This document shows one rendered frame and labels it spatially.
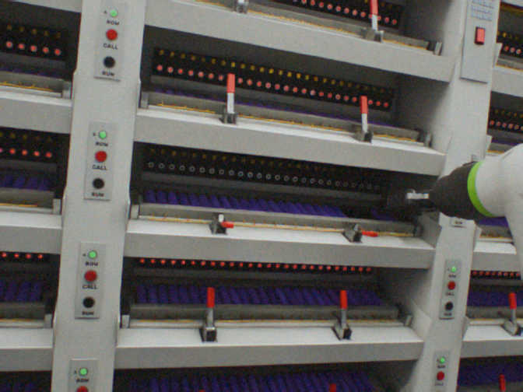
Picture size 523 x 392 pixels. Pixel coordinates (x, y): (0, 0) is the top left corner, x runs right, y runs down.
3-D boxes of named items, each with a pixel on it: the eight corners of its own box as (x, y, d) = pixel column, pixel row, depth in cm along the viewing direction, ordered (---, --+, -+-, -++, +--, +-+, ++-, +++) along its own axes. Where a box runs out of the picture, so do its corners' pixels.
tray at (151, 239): (429, 268, 99) (444, 226, 95) (122, 257, 79) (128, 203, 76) (381, 226, 116) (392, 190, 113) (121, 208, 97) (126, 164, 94)
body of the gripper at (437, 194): (483, 173, 83) (447, 182, 92) (444, 169, 80) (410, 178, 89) (485, 217, 82) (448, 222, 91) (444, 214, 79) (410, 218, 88)
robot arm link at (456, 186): (468, 220, 73) (514, 224, 76) (466, 146, 75) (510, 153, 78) (442, 224, 79) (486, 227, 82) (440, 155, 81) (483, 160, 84)
